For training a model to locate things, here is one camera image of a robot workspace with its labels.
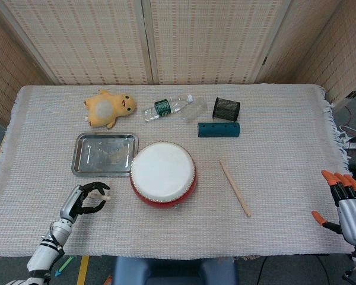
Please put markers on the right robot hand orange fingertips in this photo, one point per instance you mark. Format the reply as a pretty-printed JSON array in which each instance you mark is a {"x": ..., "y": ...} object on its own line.
[{"x": 351, "y": 213}]

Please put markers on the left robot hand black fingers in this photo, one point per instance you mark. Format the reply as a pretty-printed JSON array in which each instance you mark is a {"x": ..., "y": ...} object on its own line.
[{"x": 72, "y": 202}]

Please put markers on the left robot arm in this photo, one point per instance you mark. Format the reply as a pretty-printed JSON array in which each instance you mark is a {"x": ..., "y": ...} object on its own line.
[{"x": 47, "y": 249}]

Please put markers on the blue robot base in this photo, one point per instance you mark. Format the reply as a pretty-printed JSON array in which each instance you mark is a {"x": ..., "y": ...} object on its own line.
[{"x": 175, "y": 271}]

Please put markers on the stainless steel tray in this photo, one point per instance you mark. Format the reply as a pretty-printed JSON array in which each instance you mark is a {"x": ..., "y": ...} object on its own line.
[{"x": 104, "y": 154}]

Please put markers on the red drum with white skin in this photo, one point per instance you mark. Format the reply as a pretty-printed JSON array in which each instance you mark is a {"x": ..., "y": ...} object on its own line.
[{"x": 161, "y": 169}]

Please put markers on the green pen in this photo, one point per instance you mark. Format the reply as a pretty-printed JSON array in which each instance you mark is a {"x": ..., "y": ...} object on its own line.
[{"x": 63, "y": 266}]

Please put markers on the white power strip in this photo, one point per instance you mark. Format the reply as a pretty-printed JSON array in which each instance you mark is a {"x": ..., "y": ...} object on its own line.
[{"x": 355, "y": 145}]

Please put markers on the woven beige table cloth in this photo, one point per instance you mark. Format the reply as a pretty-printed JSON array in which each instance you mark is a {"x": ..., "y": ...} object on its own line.
[{"x": 279, "y": 184}]

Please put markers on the yellow plush toy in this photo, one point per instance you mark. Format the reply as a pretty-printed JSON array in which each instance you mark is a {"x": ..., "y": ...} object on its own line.
[{"x": 118, "y": 105}]

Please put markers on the clear bottle with green label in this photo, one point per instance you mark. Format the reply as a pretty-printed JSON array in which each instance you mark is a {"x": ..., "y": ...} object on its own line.
[{"x": 163, "y": 108}]

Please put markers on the teal block with holes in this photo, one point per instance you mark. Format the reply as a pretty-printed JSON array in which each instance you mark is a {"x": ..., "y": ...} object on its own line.
[{"x": 219, "y": 130}]

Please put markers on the black mesh pen holder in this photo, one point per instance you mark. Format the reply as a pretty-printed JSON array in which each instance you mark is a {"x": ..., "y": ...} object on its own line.
[{"x": 225, "y": 110}]

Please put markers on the woven folding screen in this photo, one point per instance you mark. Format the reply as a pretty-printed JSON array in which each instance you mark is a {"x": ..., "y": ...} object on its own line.
[{"x": 207, "y": 38}]

